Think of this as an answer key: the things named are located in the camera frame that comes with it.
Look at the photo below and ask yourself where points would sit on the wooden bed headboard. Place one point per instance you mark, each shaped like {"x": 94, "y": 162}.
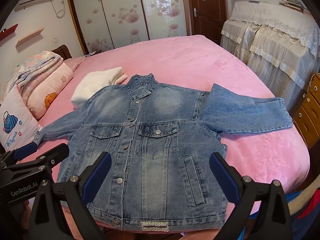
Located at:
{"x": 63, "y": 51}

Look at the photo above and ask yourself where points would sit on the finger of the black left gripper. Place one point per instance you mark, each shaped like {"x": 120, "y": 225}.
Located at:
{"x": 54, "y": 156}
{"x": 25, "y": 151}

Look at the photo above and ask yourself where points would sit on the lace covered furniture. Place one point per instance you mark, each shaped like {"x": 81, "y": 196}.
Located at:
{"x": 280, "y": 45}

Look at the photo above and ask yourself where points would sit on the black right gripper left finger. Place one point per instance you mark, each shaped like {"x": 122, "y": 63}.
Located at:
{"x": 47, "y": 219}

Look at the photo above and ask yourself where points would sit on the floral sliding wardrobe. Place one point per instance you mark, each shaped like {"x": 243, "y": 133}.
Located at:
{"x": 103, "y": 25}

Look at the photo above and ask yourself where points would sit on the pink plush bed cover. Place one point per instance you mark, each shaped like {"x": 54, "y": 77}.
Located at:
{"x": 197, "y": 63}

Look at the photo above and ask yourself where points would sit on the pink wall shelf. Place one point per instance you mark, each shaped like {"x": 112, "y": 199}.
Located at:
{"x": 29, "y": 37}

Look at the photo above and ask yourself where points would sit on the folded white fleece garment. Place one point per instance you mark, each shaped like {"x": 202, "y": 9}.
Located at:
{"x": 95, "y": 81}

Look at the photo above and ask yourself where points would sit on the wooden drawer cabinet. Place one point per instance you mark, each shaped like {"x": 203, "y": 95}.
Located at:
{"x": 306, "y": 119}

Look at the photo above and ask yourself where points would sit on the brown wooden door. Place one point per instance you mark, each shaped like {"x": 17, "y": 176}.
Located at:
{"x": 207, "y": 18}

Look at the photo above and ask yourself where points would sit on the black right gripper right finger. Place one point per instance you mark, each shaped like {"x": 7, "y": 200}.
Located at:
{"x": 273, "y": 220}

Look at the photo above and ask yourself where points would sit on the red wall shelf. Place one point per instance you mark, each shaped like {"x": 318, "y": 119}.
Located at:
{"x": 6, "y": 32}

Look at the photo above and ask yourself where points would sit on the pink cartoon pillow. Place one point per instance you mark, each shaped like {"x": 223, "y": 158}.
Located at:
{"x": 18, "y": 125}

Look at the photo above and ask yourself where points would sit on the blue denim jacket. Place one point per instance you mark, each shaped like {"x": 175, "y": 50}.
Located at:
{"x": 160, "y": 138}

